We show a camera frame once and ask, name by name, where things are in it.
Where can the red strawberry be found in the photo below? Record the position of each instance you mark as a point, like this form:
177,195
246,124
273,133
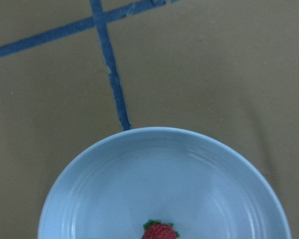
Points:
155,229

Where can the blue plate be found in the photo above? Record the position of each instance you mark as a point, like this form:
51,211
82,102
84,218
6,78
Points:
204,188

